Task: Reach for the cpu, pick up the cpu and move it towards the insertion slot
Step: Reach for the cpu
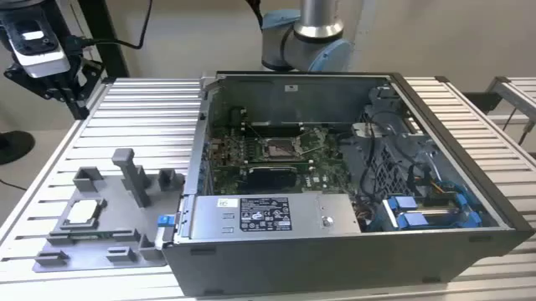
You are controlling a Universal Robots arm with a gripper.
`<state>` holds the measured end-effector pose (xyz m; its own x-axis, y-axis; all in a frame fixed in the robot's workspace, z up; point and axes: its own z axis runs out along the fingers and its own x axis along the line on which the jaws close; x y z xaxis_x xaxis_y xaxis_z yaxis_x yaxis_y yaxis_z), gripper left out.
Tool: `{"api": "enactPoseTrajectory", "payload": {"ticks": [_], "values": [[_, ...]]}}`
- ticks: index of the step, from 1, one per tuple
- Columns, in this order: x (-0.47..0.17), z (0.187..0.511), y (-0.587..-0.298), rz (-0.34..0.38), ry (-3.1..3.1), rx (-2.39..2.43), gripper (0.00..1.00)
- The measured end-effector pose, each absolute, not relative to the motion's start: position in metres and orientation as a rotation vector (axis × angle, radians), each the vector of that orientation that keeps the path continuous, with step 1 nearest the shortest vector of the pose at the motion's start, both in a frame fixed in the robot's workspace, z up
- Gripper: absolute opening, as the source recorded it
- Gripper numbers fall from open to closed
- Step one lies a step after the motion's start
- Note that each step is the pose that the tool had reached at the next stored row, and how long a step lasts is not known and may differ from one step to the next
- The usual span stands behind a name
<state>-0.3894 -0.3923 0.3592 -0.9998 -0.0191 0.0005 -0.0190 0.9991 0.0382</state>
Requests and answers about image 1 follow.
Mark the grey metal drive cage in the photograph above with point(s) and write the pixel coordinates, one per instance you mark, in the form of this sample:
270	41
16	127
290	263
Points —
389	163

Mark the silver power supply box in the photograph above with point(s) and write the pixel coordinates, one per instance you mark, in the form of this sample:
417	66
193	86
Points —
209	216

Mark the blue case latch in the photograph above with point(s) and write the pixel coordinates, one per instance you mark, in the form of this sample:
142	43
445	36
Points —
165	220

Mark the black RAM slot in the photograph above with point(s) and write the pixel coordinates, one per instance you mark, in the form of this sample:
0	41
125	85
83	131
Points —
272	125
281	161

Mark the black rectangular board component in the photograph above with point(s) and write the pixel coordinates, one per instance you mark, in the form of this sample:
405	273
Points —
272	180

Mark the open black PC case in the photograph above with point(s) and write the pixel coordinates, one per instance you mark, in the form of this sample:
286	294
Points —
293	266

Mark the silver square CPU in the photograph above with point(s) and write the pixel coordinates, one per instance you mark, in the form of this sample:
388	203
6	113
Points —
83	212

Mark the green motherboard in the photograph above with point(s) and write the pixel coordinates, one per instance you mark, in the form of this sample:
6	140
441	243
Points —
326	175

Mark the aluminium side table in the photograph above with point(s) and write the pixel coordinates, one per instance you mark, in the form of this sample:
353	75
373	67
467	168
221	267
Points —
512	94

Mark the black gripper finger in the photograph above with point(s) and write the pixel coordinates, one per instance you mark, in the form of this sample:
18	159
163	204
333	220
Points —
24	82
82	103

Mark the black upright stand post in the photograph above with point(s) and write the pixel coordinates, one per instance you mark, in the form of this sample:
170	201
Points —
105	31

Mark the grey parts rack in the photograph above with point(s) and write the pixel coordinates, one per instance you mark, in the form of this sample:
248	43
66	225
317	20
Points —
113	203

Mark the thin metal locking lever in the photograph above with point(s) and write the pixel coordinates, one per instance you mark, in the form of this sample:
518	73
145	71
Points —
256	131

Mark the black block under table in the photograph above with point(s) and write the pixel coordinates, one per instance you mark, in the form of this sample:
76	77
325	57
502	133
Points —
481	102

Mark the CPU socket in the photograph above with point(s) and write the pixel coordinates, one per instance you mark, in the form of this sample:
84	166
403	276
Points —
280	148

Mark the blue disk carrier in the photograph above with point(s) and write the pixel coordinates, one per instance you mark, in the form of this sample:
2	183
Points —
408	216

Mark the black round floor base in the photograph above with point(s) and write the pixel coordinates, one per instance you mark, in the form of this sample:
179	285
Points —
15	147

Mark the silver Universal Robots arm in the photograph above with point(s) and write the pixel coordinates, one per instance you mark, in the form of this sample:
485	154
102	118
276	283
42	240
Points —
316	19

